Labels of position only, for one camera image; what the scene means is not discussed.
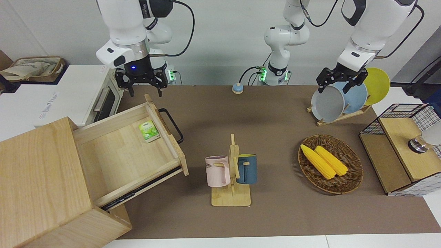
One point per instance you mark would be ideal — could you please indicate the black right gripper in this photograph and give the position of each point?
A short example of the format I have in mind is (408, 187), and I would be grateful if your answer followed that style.
(137, 69)

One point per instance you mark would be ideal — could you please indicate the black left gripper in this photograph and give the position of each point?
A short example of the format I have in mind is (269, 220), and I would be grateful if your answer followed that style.
(342, 74)

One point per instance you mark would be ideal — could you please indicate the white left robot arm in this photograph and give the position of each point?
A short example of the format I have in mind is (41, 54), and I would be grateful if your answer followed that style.
(375, 24)

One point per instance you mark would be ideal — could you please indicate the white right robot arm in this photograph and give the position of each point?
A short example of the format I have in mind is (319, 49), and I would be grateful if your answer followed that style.
(124, 20)

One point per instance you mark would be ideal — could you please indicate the light blue plate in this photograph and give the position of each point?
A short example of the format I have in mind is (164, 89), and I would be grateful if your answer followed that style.
(355, 100)

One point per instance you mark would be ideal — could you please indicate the grey plate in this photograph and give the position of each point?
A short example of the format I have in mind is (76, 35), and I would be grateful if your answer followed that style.
(327, 105)

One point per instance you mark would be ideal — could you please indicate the yellow plate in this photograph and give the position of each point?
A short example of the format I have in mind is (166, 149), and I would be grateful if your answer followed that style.
(377, 86)

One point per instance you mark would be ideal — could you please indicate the wooden plate rack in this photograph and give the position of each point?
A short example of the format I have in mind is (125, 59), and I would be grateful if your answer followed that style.
(344, 117)

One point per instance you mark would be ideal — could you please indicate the green tea packet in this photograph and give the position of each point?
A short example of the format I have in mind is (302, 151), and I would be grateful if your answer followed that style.
(149, 131)

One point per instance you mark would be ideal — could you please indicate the white toaster oven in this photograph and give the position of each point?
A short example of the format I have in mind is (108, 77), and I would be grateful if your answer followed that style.
(75, 89)

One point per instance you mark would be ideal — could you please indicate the black equipment stand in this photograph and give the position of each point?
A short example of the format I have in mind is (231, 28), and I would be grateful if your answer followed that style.
(418, 88)

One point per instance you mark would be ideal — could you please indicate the yellow corn cob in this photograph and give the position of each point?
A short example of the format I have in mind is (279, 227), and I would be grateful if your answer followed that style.
(317, 161)
(332, 161)

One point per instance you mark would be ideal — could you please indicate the small blue beige bell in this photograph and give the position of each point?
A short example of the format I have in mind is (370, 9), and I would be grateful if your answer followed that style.
(237, 89)

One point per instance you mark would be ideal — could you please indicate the brown wicker basket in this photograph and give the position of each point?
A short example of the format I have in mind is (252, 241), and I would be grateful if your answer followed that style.
(348, 179)

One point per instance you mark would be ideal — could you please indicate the glass with metal base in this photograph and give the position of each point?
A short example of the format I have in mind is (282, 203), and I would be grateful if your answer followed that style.
(417, 144)

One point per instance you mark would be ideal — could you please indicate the pink mug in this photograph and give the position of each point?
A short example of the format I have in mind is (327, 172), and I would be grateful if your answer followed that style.
(215, 174)

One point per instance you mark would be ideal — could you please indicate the dark blue mug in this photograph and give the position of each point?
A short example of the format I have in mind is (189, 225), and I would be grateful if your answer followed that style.
(249, 170)

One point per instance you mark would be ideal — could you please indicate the light wooden cabinet box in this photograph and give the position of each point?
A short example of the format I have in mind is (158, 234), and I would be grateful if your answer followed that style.
(41, 179)

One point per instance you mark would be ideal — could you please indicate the wooden mug tree rack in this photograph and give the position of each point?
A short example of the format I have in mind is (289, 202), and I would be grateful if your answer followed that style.
(231, 198)

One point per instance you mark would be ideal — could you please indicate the brown table mat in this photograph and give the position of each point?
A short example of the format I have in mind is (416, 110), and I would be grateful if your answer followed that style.
(275, 213)

